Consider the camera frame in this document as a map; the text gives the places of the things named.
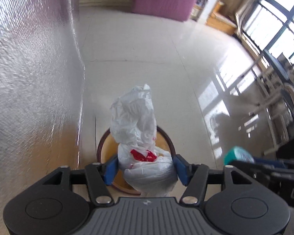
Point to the folding chair with cushion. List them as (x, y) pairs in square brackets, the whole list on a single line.
[(272, 97)]

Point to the yellow wastebasket dark rim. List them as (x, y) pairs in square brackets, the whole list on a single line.
[(141, 172)]

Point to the wooden staircase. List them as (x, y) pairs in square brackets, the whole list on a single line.
[(215, 19)]

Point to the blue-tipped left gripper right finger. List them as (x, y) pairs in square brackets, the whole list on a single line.
[(194, 178)]

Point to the white plastic bag red print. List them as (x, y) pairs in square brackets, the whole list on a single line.
[(133, 122)]

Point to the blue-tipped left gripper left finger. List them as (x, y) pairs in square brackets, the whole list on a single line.
[(99, 176)]

